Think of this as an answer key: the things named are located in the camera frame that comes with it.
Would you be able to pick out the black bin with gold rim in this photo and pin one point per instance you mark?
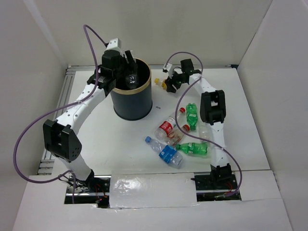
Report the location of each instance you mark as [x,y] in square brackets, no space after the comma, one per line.
[134,104]

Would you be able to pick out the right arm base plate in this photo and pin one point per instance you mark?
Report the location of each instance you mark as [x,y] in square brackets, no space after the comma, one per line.
[207,190]

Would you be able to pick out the blue label water bottle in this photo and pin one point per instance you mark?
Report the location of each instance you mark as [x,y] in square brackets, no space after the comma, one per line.
[167,153]

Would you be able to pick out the clear wide-mouth plastic jar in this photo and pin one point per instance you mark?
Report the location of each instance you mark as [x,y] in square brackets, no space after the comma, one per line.
[204,132]

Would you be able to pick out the clear bottle with white-blue cap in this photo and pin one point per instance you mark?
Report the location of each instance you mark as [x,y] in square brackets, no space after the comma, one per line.
[131,77]

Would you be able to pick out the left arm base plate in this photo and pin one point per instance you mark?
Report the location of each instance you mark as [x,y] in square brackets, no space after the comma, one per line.
[97,194]

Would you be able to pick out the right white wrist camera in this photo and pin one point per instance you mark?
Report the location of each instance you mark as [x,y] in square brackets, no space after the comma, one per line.
[168,68]

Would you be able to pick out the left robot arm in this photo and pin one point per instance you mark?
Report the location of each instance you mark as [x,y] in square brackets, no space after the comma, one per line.
[60,135]

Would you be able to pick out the silver foil sheet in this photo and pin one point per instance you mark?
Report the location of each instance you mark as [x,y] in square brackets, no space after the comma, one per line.
[152,191]

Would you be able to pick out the crushed bottle red cap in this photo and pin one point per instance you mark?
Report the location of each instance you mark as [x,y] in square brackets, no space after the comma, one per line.
[174,137]

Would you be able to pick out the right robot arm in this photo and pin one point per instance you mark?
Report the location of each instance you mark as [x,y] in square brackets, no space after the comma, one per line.
[212,113]

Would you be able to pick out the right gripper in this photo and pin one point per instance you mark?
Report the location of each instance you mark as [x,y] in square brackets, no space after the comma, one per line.
[170,82]

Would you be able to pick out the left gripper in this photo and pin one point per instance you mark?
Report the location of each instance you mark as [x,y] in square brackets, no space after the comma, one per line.
[132,64]

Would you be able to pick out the red label water bottle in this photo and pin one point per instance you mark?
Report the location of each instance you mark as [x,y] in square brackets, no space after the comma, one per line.
[168,124]

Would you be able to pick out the small bottle with yellow cap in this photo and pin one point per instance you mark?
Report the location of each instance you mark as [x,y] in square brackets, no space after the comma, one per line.
[160,83]

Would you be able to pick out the green bottle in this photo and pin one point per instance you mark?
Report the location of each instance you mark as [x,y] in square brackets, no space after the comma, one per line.
[193,149]
[192,115]

